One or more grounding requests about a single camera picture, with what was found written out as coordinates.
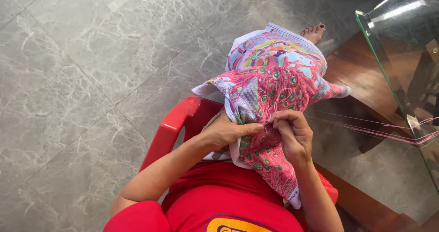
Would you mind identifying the pink embroidery thread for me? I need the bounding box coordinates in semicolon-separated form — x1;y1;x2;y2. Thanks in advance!
264;87;439;147

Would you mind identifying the person's right hand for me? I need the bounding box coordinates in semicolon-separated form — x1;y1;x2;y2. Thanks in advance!
268;110;314;168

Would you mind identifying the brown wooden table base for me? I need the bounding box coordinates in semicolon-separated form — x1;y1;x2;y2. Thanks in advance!
305;31;439;232

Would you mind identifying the red plastic chair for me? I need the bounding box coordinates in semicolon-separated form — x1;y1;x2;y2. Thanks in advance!
139;95;339;222

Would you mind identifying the colourful cross-stitch embroidery cloth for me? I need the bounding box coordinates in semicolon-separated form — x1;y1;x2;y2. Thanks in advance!
191;22;352;210

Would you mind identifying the person's bare foot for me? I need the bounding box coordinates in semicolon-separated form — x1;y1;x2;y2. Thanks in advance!
300;24;326;46

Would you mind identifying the person's red shirt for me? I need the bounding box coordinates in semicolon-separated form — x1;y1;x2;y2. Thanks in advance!
104;161;309;232

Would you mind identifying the clear glass table top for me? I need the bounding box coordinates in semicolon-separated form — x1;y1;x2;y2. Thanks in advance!
355;0;439;195

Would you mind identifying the person's left hand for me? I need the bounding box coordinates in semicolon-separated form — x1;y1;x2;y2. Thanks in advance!
201;110;265;152

